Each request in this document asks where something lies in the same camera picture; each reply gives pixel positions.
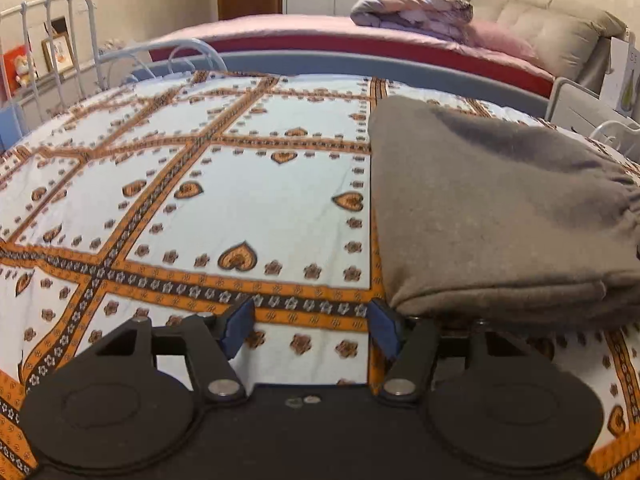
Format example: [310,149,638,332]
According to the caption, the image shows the grey pants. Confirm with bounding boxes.
[369,96,639,328]

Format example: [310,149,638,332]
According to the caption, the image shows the white orange patterned bedsheet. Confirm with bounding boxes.
[0,70,640,480]

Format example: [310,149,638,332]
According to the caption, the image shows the low white dresser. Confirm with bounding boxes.
[1,60,132,138]

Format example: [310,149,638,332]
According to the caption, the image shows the pink mattress large bed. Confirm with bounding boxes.
[152,14,554,98]

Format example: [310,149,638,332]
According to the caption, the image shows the framed picture on dresser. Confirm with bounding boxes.
[41,32,74,73]

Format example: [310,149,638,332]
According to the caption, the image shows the pink pillow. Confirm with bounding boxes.
[468,18,540,65]

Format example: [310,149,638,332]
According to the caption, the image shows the red cat picture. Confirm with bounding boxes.
[3,44,30,96]

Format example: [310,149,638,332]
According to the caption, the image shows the white gift bag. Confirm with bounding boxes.
[600,38,639,117]

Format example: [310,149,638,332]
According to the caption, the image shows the folded pink floral quilt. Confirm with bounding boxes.
[349,0,473,44]

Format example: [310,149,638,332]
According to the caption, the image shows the beige tufted headboard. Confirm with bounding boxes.
[471,0,629,93]

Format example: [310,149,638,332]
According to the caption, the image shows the white metal bed frame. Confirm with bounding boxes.
[1,0,227,140]

